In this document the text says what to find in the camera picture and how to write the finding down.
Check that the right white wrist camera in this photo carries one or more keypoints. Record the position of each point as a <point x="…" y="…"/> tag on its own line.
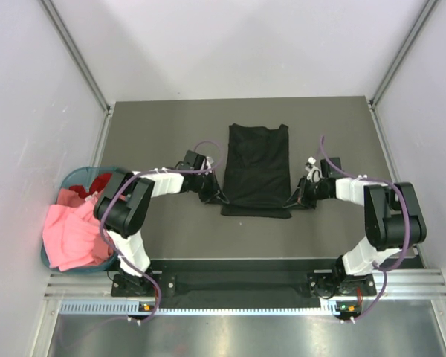
<point x="314" y="173"/>

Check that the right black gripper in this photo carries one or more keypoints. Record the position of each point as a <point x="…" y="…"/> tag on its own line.
<point x="299" y="198"/>

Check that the black t shirt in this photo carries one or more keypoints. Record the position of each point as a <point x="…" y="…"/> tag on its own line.
<point x="257" y="181"/>

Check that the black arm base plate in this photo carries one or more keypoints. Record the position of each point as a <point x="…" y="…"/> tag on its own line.
<point x="255" y="283"/>

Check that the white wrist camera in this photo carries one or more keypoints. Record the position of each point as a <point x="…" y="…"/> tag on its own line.
<point x="314" y="173"/>
<point x="210" y="165"/>

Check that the teal plastic basket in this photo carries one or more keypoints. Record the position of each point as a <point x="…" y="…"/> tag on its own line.
<point x="83" y="176"/>

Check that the grey slotted cable duct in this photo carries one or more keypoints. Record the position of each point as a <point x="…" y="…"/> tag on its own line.
<point x="137" y="308"/>

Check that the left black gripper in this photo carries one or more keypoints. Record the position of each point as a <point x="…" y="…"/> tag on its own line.
<point x="214" y="195"/>

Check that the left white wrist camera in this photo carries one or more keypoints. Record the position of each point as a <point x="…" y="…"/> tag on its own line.
<point x="210" y="165"/>

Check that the pink t shirt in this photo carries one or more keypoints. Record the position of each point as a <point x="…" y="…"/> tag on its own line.
<point x="71" y="235"/>

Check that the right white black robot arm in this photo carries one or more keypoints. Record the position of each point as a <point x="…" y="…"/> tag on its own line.
<point x="393" y="223"/>

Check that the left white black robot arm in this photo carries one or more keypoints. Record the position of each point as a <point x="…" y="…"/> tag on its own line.
<point x="122" y="208"/>

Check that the red t shirt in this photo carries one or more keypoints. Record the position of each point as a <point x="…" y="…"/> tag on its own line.
<point x="98" y="184"/>

